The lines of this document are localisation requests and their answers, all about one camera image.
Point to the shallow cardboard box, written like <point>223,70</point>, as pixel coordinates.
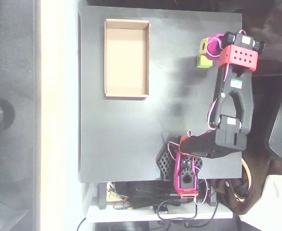
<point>126,57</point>

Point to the small wooden circuit holder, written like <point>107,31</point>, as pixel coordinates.
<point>113,195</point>

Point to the magenta gripper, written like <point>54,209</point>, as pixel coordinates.
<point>213,46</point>

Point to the white shelf board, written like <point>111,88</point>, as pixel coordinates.
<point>121,215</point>

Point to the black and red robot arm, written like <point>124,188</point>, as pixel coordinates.
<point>234,96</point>

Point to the black plug connector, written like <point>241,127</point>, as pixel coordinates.
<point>162,209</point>

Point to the brown bag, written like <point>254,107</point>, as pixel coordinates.
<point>232,199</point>

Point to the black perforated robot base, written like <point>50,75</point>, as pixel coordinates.
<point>165,163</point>

